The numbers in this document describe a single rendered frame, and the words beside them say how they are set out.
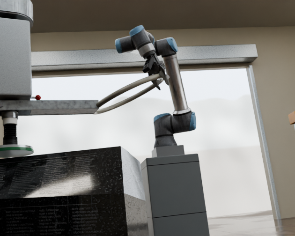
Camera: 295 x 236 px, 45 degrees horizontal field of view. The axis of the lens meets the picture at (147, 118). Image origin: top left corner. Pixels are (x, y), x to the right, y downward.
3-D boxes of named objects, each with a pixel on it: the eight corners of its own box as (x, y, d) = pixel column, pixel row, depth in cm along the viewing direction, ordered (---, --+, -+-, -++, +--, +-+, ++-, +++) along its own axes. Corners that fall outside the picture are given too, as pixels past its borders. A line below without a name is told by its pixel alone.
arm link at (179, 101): (178, 130, 293) (157, 40, 277) (198, 126, 288) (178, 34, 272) (174, 136, 279) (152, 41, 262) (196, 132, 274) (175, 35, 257)
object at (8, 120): (3, 123, 175) (3, 116, 176) (2, 126, 181) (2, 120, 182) (18, 123, 178) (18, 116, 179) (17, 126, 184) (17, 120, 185)
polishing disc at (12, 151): (43, 152, 181) (43, 145, 182) (8, 148, 162) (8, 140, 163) (12, 158, 191) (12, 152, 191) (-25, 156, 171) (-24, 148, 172)
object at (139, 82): (106, 98, 178) (103, 92, 178) (83, 122, 221) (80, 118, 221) (180, 68, 201) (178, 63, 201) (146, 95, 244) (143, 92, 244)
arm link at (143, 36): (144, 25, 207) (139, 22, 197) (154, 44, 206) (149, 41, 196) (131, 33, 209) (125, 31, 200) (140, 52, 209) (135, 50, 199)
